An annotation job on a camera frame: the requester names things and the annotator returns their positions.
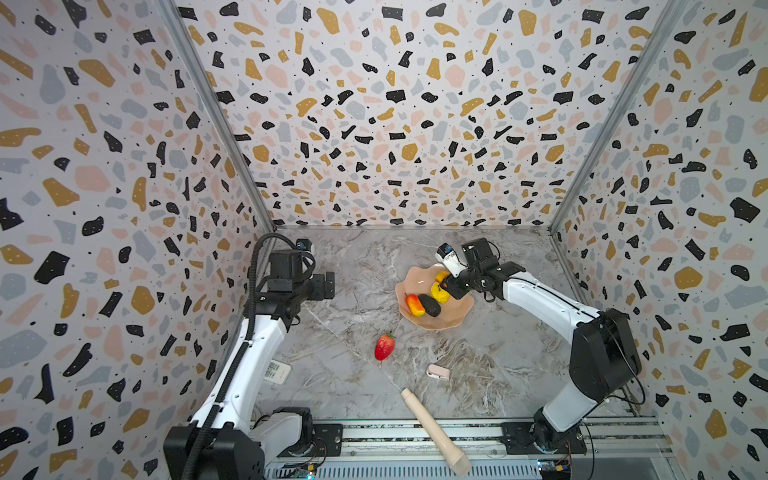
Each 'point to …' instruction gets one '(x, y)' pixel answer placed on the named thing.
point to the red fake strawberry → (384, 346)
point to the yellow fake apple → (439, 294)
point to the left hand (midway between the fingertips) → (314, 271)
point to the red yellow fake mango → (415, 306)
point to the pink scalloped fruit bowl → (419, 281)
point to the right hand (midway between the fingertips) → (442, 274)
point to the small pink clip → (438, 371)
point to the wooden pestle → (456, 459)
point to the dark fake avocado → (432, 307)
